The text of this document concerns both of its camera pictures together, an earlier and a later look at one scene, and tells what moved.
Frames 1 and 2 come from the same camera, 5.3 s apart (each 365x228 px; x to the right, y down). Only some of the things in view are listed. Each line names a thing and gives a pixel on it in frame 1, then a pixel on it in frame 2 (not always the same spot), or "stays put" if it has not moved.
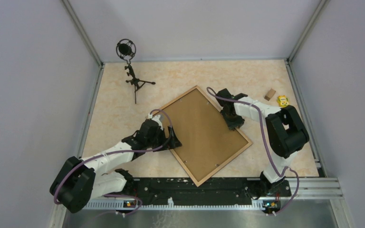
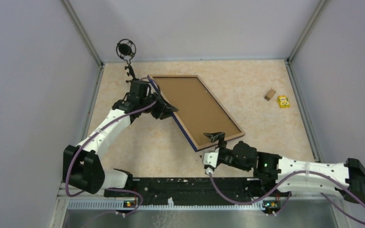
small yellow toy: x=282 y=100 stays put
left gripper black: x=173 y=142 to x=164 y=109
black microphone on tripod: x=126 y=48 stays put
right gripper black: x=232 y=125 to x=216 y=136
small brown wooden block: x=270 y=94 stays put
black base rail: x=216 y=189 stays put
